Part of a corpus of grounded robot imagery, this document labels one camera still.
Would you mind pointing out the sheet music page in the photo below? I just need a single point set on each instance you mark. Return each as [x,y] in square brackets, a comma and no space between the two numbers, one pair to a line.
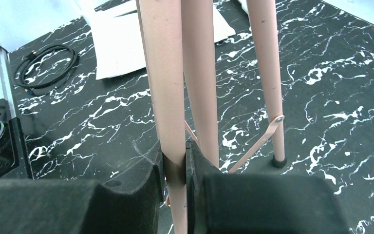
[117,35]

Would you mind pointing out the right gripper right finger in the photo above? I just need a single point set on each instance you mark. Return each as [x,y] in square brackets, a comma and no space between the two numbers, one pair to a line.
[219,203]

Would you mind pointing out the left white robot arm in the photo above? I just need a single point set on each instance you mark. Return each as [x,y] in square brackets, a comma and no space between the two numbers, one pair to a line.
[14,162]

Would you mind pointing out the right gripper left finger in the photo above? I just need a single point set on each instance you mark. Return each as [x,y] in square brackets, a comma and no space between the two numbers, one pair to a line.
[127,204]

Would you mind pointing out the pink music stand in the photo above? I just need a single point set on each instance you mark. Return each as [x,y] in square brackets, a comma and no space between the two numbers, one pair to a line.
[178,43]

